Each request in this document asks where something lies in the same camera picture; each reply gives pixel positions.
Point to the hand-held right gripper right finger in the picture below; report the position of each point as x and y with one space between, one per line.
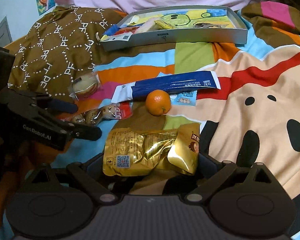
206 164

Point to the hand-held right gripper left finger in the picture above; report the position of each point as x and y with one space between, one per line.
92 166

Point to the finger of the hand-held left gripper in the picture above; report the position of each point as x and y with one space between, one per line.
65 107
87 132

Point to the quail egg packet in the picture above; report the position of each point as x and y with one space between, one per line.
100 113

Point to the round cake clear packet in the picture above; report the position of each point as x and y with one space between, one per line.
85 85

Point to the gold foil snack packet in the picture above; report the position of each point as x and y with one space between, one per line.
140 147

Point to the light blue snack packet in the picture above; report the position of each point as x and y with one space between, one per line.
186 97

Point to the silver snack packet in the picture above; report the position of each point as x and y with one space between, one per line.
117 38

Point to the long dark blue packet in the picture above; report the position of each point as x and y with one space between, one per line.
170 83

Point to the red spicy snack packet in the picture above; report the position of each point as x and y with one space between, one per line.
126 30

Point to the clear rice cracker packet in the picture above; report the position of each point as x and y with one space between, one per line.
146 26

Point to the grey shallow box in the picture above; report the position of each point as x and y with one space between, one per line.
190 38

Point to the yellow biscuit packet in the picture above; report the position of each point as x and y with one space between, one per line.
165 24

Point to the brown letter-patterned blanket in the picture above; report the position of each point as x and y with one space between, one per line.
52 42

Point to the mandarin orange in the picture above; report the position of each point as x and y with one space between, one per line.
158 103

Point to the colourful cartoon blanket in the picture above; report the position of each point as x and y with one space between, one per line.
252 80

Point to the grey door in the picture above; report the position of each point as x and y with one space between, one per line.
1 33

